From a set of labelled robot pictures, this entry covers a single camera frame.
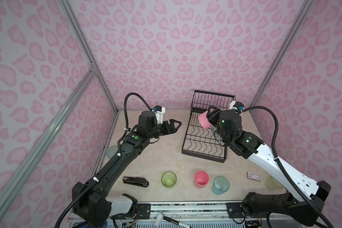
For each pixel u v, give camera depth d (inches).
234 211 28.8
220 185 31.7
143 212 28.9
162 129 25.2
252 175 33.0
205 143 38.4
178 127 26.9
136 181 32.7
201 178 32.4
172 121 25.6
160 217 27.1
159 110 26.3
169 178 32.7
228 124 18.8
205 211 29.5
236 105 22.9
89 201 14.9
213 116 23.8
